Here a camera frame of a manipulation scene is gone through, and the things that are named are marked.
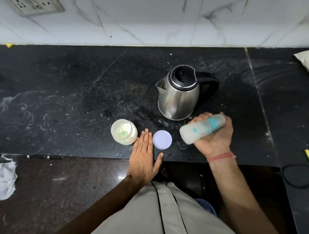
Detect person's right hand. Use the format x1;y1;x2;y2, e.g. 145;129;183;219
188;112;234;159

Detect person's left hand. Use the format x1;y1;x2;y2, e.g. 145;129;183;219
127;129;165;186

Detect frosted bottle with teal ring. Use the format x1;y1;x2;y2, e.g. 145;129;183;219
179;114;226;145

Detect person's right forearm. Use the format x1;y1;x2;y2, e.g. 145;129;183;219
208;155;279;234

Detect person's left forearm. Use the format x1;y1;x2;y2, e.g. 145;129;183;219
57;175;155;234

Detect round white jar lid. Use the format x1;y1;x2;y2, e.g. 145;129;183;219
153;130;173;150

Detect open glass jar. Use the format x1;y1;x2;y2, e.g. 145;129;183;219
111;119;138;146

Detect stainless steel electric kettle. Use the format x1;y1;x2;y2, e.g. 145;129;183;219
155;65;220;121

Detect red thread wristband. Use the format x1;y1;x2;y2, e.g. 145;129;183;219
207;151;236;163

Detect beige button shirt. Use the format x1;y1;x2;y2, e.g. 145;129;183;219
90;181;236;234

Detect blue plastic tub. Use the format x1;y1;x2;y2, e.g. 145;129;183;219
194;198;217;216

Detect black round stool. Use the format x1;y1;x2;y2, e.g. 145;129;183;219
281;164;309;189

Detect crumpled white cloth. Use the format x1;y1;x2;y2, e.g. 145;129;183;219
0;155;18;201

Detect white wall socket panel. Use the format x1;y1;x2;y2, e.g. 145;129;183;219
6;0;66;17

